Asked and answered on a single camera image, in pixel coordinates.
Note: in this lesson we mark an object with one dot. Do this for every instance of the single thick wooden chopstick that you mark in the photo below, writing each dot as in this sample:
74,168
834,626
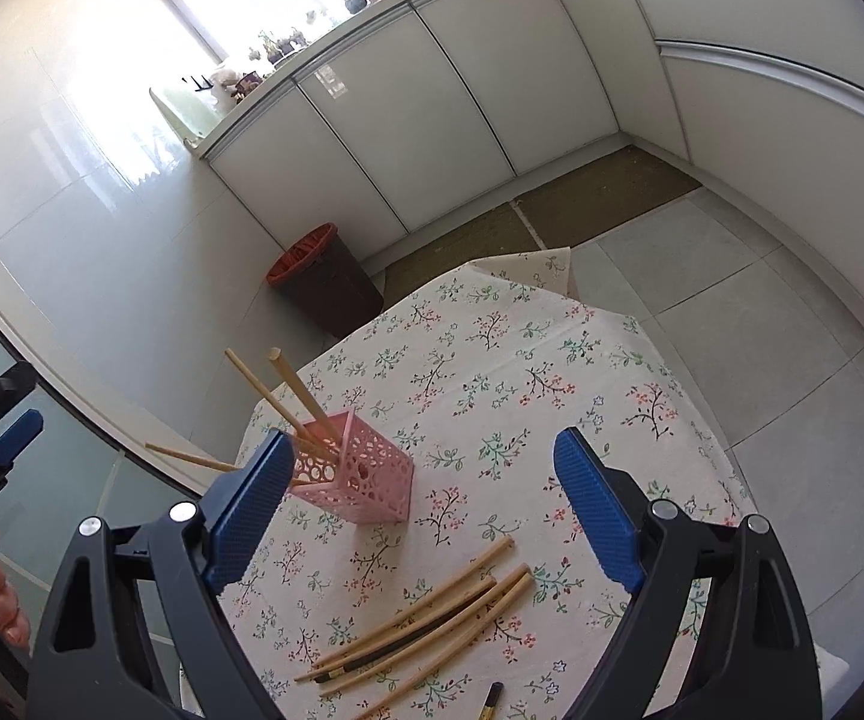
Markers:
293,382

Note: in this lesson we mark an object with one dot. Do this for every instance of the brown trash bin red bag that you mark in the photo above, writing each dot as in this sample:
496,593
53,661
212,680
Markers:
334,285

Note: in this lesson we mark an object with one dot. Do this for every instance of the small potted plants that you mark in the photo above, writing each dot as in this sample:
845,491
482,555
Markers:
278,45

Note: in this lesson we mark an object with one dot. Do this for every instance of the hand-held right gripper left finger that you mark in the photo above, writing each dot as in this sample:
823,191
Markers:
248,510

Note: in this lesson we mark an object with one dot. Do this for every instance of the single thin wooden chopstick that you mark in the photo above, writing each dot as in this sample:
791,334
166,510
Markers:
259,390
192,457

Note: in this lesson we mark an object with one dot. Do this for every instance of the white cutting board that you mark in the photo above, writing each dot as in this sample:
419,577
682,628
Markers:
188,116

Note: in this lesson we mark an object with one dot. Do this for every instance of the pink perforated utensil holder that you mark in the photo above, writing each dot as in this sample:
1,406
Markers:
368,476

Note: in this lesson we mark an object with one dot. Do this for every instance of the floral tablecloth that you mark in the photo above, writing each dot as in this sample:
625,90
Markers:
552,360

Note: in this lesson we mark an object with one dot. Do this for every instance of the pile of wooden chopsticks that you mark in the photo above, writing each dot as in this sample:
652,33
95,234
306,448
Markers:
477,561

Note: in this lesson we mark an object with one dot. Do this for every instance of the small figurine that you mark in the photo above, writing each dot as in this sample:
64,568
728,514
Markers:
233,81

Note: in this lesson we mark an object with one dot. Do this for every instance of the white door base cabinet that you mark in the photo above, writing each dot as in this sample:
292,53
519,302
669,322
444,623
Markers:
439,90

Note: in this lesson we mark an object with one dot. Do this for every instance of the person's left hand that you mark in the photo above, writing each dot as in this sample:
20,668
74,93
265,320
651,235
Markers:
1,592

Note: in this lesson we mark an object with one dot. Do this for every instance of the dark teapot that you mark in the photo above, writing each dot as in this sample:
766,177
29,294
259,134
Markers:
358,3

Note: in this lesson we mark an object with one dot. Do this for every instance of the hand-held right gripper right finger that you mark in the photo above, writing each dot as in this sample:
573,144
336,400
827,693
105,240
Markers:
597,510

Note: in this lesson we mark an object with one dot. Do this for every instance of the black wall hook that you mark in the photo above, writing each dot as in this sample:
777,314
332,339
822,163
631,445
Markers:
196,82

